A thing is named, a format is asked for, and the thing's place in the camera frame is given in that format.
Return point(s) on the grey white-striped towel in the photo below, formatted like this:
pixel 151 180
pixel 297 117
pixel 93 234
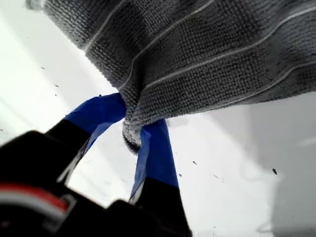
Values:
pixel 197 61

